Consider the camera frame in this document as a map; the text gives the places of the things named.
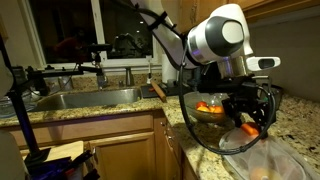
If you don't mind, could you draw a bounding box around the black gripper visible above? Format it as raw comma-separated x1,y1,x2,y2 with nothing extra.
198,74,272,140

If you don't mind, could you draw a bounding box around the bright orange peach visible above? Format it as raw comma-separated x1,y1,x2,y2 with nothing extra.
240,122,261,137

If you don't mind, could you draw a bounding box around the clear plastic bag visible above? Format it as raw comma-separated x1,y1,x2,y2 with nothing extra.
218,128,320,180

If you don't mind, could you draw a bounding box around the orange red peach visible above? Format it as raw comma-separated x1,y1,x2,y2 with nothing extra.
195,100,208,109
209,105,225,115

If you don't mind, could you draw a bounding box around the yellow orange peach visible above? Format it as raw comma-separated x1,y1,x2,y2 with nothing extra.
196,105,211,113

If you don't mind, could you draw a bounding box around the large glass bowl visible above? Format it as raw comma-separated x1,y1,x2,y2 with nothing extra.
183,91,235,125

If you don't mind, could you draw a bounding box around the stainless steel cup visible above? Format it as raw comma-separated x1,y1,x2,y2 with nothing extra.
270,84,285,111

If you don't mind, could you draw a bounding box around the white paper towel roll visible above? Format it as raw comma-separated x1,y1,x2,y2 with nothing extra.
161,53,179,84

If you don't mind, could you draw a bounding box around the black counter mat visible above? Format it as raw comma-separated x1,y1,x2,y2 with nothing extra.
139,82,183,99

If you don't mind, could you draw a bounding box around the white dish brush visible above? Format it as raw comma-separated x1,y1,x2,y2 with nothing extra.
146,54,155,85

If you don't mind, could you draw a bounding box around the wooden base cabinet door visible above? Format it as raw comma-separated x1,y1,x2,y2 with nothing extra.
87,132,158,180

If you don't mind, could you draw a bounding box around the metal kitchen faucet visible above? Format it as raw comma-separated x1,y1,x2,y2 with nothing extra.
95,71,110,90

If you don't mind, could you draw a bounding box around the stainless steel sink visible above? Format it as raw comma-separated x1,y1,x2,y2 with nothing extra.
34,87,143,113

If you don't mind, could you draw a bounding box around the wooden sink drawer front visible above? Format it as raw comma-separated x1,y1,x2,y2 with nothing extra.
9,112,155,150

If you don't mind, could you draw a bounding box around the dark tool pile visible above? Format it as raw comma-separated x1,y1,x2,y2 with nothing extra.
26,149,101,180

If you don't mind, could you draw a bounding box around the light wooden board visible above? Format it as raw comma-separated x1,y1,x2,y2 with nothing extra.
19,140,85,163

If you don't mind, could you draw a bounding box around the small cup by sink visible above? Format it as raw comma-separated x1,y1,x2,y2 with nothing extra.
57,75,75,92

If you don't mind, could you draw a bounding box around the glass dish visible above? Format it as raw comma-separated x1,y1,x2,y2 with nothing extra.
0,94,38,120

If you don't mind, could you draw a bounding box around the wooden utensil handle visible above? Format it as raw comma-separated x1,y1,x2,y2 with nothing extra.
150,80,168,103

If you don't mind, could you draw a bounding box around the black stereo camera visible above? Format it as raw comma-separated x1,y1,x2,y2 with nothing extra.
77,42,113,55

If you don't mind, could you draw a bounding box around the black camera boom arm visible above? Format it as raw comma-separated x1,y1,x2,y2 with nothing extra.
25,64,105,81

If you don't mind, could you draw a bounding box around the dark window white frame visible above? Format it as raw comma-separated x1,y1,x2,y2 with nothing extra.
19,0,162,69

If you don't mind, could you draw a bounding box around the black camera stand pole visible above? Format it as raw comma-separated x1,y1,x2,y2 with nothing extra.
0,36,52,168

